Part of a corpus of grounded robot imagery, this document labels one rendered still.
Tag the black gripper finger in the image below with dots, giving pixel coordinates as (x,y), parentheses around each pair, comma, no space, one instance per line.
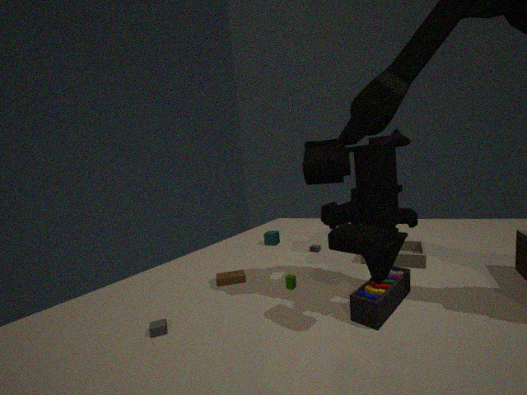
(399,240)
(378,263)

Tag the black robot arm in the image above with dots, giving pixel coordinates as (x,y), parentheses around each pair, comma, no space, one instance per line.
(374,107)

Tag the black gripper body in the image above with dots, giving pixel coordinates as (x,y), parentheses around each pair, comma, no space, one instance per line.
(379,214)

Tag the yellow fuse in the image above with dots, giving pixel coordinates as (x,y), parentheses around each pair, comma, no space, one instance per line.
(373,291)

